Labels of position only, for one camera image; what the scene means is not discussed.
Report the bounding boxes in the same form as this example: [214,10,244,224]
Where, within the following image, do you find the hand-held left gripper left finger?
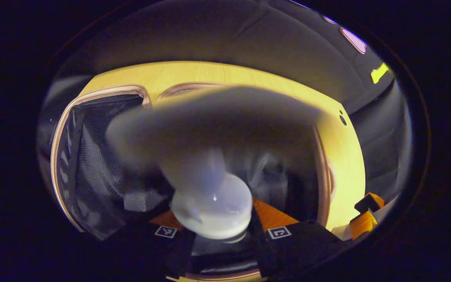
[108,210,197,279]

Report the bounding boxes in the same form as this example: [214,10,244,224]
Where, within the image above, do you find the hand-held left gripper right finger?
[249,198,345,279]

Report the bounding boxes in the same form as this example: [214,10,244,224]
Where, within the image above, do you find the white squeeze tube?
[330,198,398,241]

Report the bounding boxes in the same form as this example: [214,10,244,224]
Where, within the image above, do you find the pink hard-shell suitcase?
[51,81,337,282]

